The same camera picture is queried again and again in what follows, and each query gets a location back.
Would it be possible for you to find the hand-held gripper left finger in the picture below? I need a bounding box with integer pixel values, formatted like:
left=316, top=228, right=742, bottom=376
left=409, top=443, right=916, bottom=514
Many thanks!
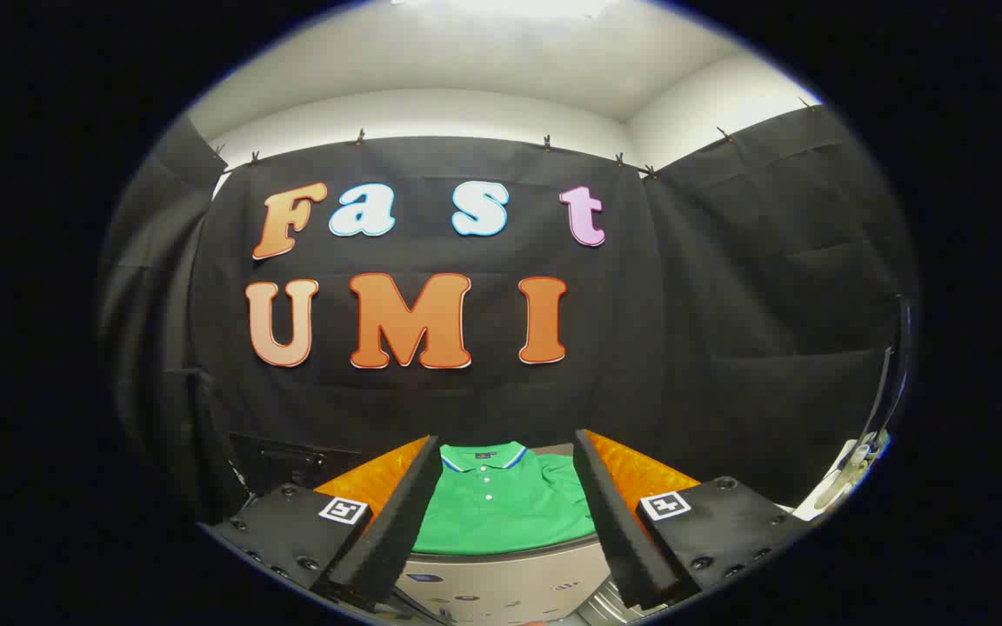
left=201, top=433, right=445, bottom=611

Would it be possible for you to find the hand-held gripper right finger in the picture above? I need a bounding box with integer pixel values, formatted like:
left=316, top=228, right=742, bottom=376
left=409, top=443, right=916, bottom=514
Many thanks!
left=573, top=428, right=815, bottom=612

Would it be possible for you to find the green polo shirt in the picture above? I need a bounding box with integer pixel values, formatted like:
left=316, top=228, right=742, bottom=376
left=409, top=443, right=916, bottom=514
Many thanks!
left=411, top=441, right=599, bottom=556

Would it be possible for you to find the white rounded object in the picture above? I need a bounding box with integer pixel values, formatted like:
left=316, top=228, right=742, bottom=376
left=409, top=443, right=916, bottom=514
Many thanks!
left=792, top=296, right=915, bottom=523

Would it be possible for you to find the black backdrop cloth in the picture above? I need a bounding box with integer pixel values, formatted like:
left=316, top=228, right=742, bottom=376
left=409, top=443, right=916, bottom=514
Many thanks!
left=97, top=104, right=919, bottom=531

